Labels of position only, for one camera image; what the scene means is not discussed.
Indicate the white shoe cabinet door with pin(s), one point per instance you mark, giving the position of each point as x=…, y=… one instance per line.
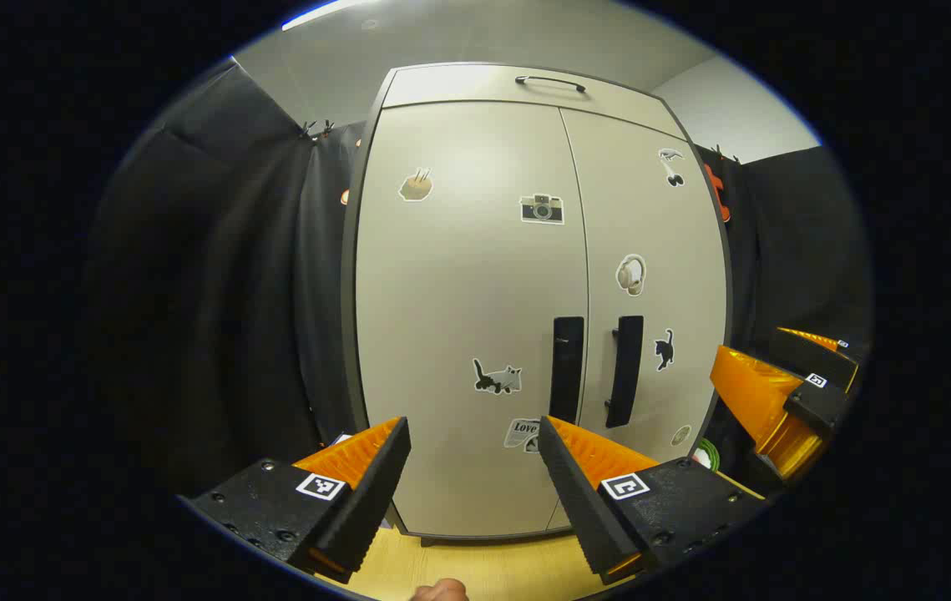
x=650, y=225
x=458, y=292

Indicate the white double-door shoe cabinet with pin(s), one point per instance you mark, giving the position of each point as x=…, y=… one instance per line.
x=348, y=317

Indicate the watermelon slice toy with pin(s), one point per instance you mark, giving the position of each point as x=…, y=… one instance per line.
x=706, y=456

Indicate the ceiling light strip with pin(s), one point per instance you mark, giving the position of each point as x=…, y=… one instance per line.
x=325, y=10

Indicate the white cabinet drawer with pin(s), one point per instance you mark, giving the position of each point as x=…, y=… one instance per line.
x=475, y=83

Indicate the black backdrop cloth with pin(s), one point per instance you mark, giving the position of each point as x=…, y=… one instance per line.
x=216, y=292

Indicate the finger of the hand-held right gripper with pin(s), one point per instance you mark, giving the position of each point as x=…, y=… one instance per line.
x=817, y=405
x=809, y=355

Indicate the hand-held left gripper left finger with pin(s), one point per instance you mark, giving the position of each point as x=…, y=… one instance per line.
x=375, y=492

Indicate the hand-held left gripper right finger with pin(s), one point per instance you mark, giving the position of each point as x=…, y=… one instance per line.
x=579, y=501

